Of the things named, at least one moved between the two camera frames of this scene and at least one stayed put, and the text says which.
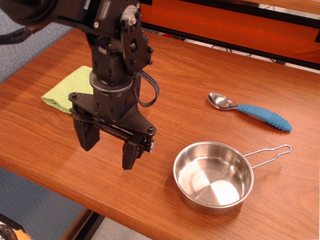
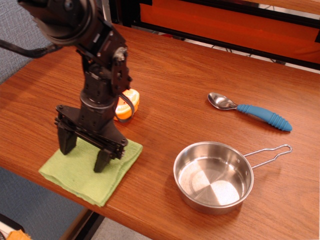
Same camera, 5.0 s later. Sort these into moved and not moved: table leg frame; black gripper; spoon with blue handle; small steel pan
Moved: black gripper
Not moved: table leg frame; spoon with blue handle; small steel pan
